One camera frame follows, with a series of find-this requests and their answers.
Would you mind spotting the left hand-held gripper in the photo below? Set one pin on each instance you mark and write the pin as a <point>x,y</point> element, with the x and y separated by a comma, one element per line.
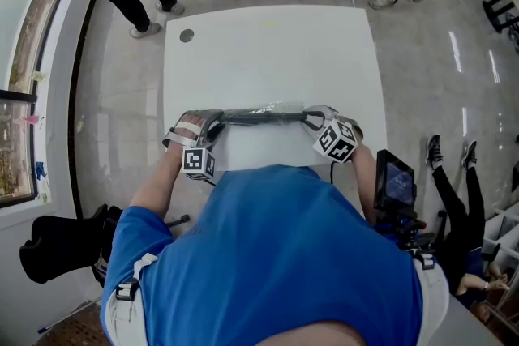
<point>196,162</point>

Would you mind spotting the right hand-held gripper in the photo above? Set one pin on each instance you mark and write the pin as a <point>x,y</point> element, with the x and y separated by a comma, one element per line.
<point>334,139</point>

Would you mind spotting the clear plastic bag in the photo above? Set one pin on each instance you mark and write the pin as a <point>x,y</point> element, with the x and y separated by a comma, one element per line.
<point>284,106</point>

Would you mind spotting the person's right forearm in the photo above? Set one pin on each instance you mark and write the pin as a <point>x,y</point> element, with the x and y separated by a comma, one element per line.
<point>365,182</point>

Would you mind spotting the person's left forearm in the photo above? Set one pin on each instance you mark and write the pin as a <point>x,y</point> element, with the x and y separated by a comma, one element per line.
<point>158,186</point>

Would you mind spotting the person's left hand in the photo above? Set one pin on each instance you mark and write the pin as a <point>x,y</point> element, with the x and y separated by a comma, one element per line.
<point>194,119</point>

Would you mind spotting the white table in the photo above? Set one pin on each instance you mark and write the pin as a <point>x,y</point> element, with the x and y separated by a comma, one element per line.
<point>267,65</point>

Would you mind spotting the black monitor screen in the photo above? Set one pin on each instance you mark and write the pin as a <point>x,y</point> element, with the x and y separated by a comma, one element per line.
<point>395,182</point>

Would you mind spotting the small yellow bottle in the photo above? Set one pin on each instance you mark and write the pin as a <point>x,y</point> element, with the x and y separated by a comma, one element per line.
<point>80,123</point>

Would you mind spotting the person's blue shirt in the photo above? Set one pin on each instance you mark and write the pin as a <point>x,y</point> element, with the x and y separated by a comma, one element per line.
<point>263,255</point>

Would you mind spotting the black swivel chair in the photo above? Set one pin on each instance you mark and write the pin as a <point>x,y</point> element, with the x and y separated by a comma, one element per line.
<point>442,225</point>

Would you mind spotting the blue white striped bag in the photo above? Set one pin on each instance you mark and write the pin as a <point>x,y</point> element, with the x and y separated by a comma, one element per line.
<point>101,265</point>

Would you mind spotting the blue cloth item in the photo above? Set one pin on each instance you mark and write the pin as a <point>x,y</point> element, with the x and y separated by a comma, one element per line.
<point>39,170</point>

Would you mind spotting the pale yellow cup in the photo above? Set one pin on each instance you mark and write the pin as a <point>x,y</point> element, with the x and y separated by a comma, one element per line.
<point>39,75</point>

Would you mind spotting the pink paper item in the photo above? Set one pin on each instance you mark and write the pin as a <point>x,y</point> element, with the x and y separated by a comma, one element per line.
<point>28,119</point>

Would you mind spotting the black mesh office chair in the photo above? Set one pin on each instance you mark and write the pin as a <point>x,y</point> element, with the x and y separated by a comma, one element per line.
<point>61,243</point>

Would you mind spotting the white shelf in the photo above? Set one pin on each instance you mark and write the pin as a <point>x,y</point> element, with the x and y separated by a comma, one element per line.
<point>503,223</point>

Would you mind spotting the grey desk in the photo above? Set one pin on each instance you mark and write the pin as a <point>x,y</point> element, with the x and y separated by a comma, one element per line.
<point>470,324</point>

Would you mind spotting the black metal frame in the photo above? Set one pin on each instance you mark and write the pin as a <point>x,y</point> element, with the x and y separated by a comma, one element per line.
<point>513,32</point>

